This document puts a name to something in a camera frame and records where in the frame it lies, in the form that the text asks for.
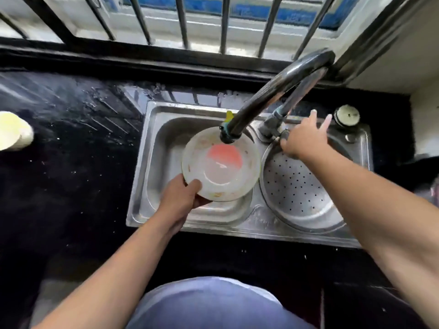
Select round perforated steel strainer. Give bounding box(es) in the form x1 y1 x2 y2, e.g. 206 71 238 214
260 136 352 233

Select person's left hand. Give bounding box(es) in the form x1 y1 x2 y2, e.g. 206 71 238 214
156 173 213 236

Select person's blue shirt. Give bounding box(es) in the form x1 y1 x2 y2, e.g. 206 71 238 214
125 276 316 329

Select chrome sink faucet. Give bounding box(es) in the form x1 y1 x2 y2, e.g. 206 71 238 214
219 48 336 145

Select white round sink plug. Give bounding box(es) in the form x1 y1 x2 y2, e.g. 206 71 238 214
334 105 361 128

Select person's right forearm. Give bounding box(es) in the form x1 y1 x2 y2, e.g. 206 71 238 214
302 149 439 329

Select stainless steel double sink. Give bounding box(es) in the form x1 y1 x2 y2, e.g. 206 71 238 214
126 101 374 249

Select pale yellow round container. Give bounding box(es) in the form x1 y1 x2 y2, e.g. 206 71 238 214
0 111 35 151

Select black window security bars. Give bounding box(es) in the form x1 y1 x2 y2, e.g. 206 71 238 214
0 0 409 74

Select person's left forearm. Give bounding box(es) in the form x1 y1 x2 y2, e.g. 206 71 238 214
32 214 187 329

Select white plate with red centre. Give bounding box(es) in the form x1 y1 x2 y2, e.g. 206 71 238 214
181 127 262 203

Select person's right hand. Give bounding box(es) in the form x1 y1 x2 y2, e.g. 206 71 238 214
280 109 333 161

